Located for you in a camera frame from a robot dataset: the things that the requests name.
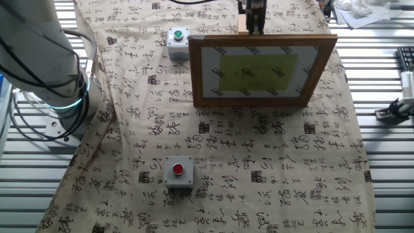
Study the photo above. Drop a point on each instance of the black keyboard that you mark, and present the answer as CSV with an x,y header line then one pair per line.
x,y
407,58

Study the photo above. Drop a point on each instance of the white crumpled papers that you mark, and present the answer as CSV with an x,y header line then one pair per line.
x,y
362,16

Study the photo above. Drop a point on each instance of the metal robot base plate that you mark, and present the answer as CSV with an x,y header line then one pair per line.
x,y
56,131

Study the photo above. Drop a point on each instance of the grey exterior camera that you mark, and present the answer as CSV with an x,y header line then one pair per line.
x,y
326,9

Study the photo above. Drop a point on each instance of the wooden picture frame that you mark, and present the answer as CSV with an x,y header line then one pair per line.
x,y
258,102

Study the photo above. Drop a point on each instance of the small wooden block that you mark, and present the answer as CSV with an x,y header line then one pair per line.
x,y
241,27

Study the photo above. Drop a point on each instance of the beige calligraphy print cloth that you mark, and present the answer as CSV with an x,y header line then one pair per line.
x,y
226,145

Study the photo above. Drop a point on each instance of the white ribbed device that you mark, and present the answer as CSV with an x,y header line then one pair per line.
x,y
408,84

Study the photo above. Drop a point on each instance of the grey box red button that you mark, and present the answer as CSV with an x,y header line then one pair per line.
x,y
178,173

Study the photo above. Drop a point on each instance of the grey box green button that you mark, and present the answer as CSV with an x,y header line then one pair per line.
x,y
178,45

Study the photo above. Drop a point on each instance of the black clamp tool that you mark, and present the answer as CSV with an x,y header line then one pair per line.
x,y
389,113

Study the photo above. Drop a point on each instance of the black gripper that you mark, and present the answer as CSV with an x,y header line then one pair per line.
x,y
255,8

